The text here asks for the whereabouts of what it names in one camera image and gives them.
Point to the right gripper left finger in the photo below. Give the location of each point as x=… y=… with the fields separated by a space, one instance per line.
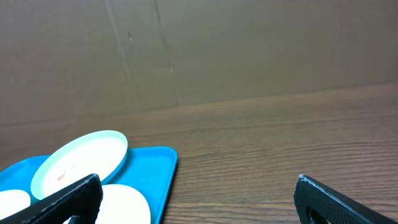
x=78 y=203

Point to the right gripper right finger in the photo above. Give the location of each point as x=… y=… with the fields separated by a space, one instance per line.
x=317 y=203

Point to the light blue plate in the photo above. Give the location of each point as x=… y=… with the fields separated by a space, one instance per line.
x=102 y=153

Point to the yellow-green plate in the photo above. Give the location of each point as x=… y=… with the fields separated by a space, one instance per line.
x=13 y=201

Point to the blue plastic serving tray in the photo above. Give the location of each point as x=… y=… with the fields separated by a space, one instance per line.
x=150 y=170

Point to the white plate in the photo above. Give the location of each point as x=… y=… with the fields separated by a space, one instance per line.
x=122 y=204

